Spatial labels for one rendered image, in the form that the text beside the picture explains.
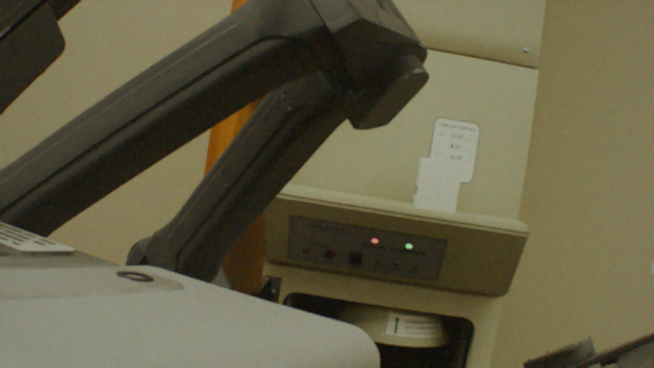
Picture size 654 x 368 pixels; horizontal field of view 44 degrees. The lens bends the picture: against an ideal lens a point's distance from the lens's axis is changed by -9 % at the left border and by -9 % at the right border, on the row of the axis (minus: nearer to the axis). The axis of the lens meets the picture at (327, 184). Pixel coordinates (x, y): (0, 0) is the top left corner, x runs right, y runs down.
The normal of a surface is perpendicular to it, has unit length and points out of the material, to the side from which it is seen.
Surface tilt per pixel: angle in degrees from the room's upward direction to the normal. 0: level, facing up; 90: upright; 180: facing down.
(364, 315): 66
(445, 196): 90
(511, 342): 90
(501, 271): 135
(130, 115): 74
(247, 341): 7
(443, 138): 90
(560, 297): 90
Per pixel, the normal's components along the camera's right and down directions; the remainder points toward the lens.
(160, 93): -0.21, -0.26
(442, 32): -0.07, 0.04
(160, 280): 0.15, -0.99
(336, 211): -0.16, 0.72
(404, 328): 0.18, -0.33
